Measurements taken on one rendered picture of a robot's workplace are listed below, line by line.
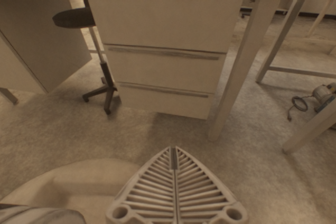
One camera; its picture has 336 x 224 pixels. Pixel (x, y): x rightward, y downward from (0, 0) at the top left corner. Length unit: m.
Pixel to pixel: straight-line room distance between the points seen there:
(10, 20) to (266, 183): 1.59
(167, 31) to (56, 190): 0.61
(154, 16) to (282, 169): 0.99
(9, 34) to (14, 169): 0.75
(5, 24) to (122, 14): 0.71
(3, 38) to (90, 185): 0.89
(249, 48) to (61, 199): 0.76
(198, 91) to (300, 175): 0.75
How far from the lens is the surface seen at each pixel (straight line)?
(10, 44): 1.13
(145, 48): 0.58
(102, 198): 0.50
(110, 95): 1.15
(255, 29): 0.53
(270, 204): 0.91
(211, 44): 0.54
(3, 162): 1.30
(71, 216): 0.23
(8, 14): 1.15
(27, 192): 0.55
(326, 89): 1.60
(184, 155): 0.16
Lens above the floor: 0.76
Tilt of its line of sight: 47 degrees down
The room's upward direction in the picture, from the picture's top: 1 degrees counter-clockwise
